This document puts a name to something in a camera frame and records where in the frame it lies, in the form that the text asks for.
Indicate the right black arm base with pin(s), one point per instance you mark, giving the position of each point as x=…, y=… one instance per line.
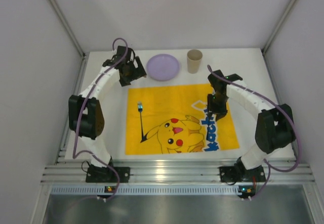
x=238, y=174

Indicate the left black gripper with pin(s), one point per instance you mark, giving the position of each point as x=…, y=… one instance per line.
x=136, y=70

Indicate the blue-headed fork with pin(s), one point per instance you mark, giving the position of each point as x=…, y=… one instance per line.
x=140, y=110

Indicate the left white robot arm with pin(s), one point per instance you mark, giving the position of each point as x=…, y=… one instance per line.
x=85, y=114

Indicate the purple plastic plate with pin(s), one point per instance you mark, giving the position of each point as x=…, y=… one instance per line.
x=162, y=67

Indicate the yellow Pikachu placemat cloth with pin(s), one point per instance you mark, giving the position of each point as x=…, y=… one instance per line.
x=175, y=122

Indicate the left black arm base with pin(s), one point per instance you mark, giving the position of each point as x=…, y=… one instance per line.
x=96, y=174

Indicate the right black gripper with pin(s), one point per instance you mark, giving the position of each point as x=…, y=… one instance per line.
x=217, y=110

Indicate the beige paper cup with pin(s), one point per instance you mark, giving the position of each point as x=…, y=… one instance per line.
x=194, y=58

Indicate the perforated cable duct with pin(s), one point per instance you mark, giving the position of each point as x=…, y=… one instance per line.
x=150, y=190

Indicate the aluminium mounting rail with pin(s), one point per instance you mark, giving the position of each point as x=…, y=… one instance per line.
x=168, y=172

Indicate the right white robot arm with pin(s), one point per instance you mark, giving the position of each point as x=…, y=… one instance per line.
x=274, y=123

